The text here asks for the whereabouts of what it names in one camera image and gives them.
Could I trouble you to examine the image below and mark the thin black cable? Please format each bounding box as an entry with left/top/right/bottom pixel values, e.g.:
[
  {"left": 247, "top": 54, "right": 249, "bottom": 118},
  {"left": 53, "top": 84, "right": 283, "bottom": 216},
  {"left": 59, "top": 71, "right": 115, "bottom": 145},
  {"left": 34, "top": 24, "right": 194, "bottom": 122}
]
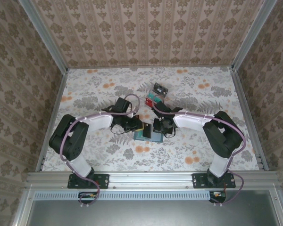
[
  {"left": 109, "top": 124, "right": 127, "bottom": 135},
  {"left": 164, "top": 128, "right": 177, "bottom": 139}
]

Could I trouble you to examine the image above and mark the black card with white picture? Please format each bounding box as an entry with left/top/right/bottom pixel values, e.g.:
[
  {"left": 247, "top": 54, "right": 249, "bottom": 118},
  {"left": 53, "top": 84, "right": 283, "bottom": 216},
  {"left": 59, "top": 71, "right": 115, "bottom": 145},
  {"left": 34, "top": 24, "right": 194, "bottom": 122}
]
[{"left": 152, "top": 82, "right": 168, "bottom": 96}]

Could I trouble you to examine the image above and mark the right connector board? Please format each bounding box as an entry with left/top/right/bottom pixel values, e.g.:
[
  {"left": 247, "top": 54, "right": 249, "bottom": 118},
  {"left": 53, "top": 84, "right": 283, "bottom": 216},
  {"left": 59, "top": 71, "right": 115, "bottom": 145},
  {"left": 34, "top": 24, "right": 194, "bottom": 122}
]
[{"left": 209, "top": 191, "right": 227, "bottom": 203}]

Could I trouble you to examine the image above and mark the teal leather card holder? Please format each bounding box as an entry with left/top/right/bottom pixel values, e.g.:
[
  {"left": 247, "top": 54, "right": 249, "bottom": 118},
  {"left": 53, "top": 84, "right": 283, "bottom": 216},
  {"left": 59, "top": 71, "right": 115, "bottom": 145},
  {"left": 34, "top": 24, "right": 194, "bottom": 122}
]
[{"left": 133, "top": 130, "right": 164, "bottom": 143}]

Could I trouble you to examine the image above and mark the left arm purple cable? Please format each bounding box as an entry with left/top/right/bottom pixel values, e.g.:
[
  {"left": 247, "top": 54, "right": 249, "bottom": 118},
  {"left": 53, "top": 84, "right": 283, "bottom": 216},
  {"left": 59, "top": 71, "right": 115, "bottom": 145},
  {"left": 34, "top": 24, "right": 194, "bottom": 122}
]
[{"left": 60, "top": 94, "right": 140, "bottom": 208}]

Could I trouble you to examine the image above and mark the steel sheet panel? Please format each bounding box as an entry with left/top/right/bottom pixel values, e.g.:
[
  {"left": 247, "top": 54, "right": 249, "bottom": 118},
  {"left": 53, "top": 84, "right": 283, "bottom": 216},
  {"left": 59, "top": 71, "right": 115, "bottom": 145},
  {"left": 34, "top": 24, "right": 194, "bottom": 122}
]
[{"left": 13, "top": 187, "right": 283, "bottom": 226}]

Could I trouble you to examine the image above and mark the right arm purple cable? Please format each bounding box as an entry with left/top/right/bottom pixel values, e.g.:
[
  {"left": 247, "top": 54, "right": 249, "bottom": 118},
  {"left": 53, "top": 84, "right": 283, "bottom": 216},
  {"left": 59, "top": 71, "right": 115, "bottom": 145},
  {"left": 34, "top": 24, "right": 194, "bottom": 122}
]
[{"left": 152, "top": 100, "right": 248, "bottom": 208}]

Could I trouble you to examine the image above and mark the left thin black cable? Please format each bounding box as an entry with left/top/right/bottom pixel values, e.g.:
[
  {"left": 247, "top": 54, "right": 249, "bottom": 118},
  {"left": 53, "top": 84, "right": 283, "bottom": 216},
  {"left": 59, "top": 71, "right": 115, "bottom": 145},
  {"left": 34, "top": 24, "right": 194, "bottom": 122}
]
[{"left": 109, "top": 124, "right": 127, "bottom": 135}]

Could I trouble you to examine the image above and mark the left connector board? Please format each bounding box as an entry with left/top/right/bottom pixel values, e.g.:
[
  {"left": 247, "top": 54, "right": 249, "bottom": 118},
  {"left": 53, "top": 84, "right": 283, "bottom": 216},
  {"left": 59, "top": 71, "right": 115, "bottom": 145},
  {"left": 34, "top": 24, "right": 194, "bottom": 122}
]
[{"left": 78, "top": 192, "right": 97, "bottom": 204}]

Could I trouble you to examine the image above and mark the aluminium table side rail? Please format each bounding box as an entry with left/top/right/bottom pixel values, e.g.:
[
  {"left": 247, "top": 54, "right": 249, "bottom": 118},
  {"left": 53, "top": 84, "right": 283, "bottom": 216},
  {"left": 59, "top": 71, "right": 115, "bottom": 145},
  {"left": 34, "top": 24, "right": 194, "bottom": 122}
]
[
  {"left": 230, "top": 67, "right": 269, "bottom": 171},
  {"left": 35, "top": 70, "right": 69, "bottom": 171}
]

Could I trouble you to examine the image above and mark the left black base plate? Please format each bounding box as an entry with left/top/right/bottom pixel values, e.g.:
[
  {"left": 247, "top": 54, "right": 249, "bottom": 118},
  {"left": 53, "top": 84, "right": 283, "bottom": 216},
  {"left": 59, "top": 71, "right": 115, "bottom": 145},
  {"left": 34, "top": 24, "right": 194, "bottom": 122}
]
[{"left": 67, "top": 173, "right": 109, "bottom": 189}]

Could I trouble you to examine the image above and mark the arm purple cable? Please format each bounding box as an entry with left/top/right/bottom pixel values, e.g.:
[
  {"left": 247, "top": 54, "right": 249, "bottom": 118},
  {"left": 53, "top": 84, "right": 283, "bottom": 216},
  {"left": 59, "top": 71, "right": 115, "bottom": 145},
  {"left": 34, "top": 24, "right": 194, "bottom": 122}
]
[
  {"left": 60, "top": 94, "right": 140, "bottom": 208},
  {"left": 152, "top": 100, "right": 248, "bottom": 208}
]

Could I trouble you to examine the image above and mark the right thin black cable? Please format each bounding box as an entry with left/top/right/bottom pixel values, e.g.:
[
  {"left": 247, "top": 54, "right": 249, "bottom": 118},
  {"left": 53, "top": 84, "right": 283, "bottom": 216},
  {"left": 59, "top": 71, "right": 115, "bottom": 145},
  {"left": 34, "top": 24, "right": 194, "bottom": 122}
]
[{"left": 164, "top": 128, "right": 177, "bottom": 139}]

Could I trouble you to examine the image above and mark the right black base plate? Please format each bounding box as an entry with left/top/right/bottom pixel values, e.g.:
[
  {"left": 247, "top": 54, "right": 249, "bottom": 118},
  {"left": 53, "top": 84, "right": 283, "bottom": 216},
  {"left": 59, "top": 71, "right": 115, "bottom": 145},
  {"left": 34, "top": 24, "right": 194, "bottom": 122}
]
[{"left": 192, "top": 173, "right": 236, "bottom": 189}]

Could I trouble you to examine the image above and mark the connector board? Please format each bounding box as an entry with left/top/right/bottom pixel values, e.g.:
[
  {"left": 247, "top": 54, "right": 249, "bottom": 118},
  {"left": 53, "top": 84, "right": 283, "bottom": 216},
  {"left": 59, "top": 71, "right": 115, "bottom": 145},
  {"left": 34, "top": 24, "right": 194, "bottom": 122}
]
[
  {"left": 209, "top": 191, "right": 227, "bottom": 203},
  {"left": 78, "top": 192, "right": 97, "bottom": 204}
]

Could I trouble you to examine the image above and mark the clear acrylic card stand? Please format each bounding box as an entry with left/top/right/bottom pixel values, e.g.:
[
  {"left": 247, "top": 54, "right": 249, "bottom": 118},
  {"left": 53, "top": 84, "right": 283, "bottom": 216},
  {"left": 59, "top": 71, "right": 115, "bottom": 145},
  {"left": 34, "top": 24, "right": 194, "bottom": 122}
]
[{"left": 145, "top": 81, "right": 180, "bottom": 111}]

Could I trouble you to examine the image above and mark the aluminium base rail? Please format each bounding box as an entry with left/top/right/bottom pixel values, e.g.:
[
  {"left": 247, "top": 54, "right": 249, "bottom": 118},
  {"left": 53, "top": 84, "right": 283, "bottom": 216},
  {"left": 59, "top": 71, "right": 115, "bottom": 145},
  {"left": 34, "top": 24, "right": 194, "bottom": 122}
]
[{"left": 25, "top": 171, "right": 283, "bottom": 189}]

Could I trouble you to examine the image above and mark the teal card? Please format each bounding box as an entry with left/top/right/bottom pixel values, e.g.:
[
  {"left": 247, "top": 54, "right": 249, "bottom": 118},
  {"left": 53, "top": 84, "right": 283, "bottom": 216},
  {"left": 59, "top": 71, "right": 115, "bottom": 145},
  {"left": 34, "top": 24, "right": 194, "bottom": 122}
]
[{"left": 148, "top": 93, "right": 165, "bottom": 104}]

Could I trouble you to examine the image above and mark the aluminium frame post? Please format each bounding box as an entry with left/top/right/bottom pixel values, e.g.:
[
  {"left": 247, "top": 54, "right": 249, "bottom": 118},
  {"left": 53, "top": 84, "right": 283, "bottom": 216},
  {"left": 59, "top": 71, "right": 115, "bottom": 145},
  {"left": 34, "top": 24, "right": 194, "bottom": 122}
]
[
  {"left": 232, "top": 0, "right": 278, "bottom": 71},
  {"left": 18, "top": 0, "right": 69, "bottom": 73}
]

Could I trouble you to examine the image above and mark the grey slotted cable duct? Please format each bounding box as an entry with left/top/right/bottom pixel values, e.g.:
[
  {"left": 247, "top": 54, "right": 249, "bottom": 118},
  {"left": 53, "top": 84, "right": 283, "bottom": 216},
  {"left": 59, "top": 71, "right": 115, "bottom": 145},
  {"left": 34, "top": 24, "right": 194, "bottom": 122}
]
[{"left": 34, "top": 191, "right": 212, "bottom": 201}]

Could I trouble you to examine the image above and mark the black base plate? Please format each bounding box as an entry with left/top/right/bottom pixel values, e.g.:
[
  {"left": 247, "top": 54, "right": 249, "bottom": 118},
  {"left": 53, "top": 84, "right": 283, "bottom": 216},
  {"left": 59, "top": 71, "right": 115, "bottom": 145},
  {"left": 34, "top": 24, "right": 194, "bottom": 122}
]
[
  {"left": 192, "top": 173, "right": 236, "bottom": 189},
  {"left": 67, "top": 173, "right": 109, "bottom": 189}
]

